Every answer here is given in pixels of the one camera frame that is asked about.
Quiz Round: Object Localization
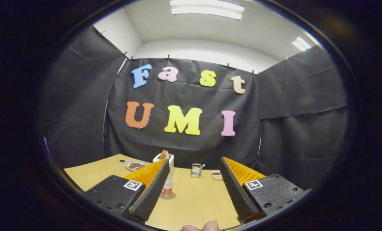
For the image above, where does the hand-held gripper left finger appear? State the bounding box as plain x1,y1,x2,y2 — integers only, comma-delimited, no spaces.
82,159,170,222

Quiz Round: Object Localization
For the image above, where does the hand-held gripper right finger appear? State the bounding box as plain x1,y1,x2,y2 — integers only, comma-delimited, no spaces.
219,157,313,224

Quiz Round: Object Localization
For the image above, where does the clear plastic juice bottle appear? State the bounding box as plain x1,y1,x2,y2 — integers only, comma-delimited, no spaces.
161,178,173,197

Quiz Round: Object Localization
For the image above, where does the white toaster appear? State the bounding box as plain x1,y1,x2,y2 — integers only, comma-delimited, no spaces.
153,153,175,180

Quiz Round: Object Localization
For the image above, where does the pale green plate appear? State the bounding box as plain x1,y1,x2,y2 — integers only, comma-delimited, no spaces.
125,160,150,172

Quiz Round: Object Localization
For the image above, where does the wooden table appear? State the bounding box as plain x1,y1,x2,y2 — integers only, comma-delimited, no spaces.
64,154,268,231

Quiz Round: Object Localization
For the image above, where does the black backdrop cloth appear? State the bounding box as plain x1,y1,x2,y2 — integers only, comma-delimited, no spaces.
40,26,349,190

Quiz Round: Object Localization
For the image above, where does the small ceiling light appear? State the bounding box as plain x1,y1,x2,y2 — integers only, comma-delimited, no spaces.
291,36,312,52

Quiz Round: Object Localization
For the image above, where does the long ceiling light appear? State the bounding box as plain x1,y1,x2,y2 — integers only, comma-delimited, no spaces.
170,0,245,21

